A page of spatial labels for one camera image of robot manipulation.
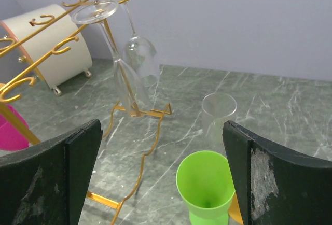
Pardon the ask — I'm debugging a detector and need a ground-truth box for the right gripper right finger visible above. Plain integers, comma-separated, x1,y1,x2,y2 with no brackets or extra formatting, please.
223,121,331,224

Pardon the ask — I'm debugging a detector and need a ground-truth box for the clear flute wine glass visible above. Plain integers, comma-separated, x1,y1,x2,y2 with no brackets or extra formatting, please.
72,0,151,118

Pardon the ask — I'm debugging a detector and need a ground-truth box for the orange plastic goblet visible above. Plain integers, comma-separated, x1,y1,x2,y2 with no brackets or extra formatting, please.
228,193,243,224

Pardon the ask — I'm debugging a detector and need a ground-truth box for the green plastic goblet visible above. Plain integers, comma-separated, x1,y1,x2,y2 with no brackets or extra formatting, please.
176,150,235,224

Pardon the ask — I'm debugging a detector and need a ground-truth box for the clear round wine glass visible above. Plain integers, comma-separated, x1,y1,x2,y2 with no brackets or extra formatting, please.
114,0,160,88

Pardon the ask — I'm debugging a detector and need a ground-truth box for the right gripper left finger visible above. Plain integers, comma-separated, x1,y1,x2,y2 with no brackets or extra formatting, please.
1,119,103,224

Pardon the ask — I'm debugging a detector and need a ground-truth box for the magenta plastic goblet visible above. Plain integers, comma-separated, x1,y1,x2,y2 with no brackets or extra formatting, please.
0,115,29,151

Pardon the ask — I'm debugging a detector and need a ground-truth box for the clear glass tumbler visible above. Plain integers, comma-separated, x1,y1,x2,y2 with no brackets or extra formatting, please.
201,93,237,145

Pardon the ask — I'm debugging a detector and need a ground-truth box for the gold wire wine glass rack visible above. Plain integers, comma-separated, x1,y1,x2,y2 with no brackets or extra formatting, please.
0,0,173,225

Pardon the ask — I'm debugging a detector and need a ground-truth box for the cream round drawer box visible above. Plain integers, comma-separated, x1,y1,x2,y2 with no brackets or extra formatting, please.
1,4,92,96

